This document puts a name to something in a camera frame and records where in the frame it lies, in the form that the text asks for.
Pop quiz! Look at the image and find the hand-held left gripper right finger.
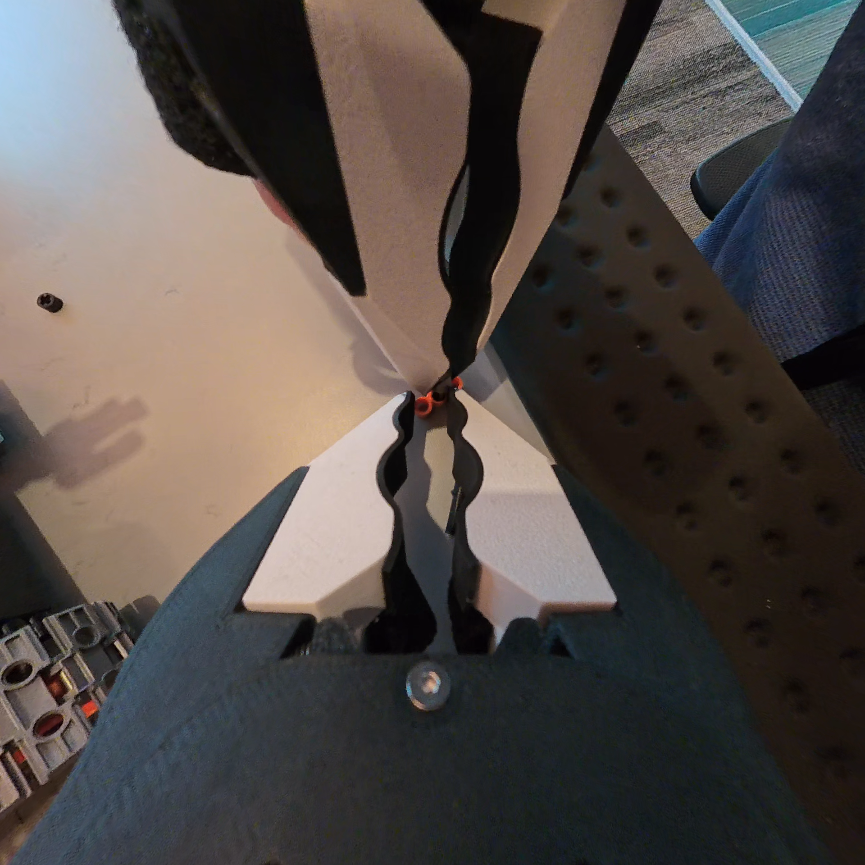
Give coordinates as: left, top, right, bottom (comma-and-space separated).
446, 392, 617, 650

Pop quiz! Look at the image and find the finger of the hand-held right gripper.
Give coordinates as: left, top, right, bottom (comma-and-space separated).
442, 0, 627, 379
304, 0, 470, 394

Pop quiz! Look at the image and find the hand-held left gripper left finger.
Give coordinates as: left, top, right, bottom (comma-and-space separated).
242, 392, 414, 650

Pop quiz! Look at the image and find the orange multi-hole connector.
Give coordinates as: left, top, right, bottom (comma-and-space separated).
414, 377, 465, 420

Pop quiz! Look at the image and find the person's right hand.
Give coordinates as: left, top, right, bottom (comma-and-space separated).
253, 177, 306, 234

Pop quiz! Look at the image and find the black dimpled pad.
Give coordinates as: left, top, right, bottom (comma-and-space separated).
490, 128, 865, 865

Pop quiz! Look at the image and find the black chair seat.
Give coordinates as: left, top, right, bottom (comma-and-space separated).
689, 118, 795, 220

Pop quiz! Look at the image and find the partly built toy robot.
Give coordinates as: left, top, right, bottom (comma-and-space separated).
0, 595, 159, 812

